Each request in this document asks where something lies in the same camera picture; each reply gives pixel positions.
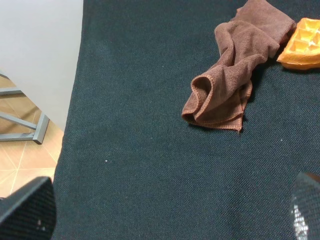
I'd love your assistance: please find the orange waffle wedge toy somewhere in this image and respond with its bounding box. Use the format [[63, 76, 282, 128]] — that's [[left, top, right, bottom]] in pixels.
[[277, 18, 320, 71]]

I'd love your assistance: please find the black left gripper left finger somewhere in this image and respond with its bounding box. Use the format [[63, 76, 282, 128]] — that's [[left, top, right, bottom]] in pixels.
[[0, 176, 57, 240]]

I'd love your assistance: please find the black table cloth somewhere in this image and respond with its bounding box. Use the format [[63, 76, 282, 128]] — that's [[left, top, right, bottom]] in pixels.
[[52, 0, 320, 240]]

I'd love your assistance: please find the brown crumpled cloth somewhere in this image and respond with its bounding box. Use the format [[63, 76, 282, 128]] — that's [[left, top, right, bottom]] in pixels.
[[181, 0, 296, 131]]

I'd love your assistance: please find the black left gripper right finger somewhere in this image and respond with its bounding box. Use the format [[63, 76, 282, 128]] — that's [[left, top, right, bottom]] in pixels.
[[290, 172, 320, 240]]

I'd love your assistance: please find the grey metal frame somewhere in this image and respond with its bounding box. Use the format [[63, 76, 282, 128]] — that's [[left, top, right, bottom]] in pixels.
[[0, 73, 50, 145]]

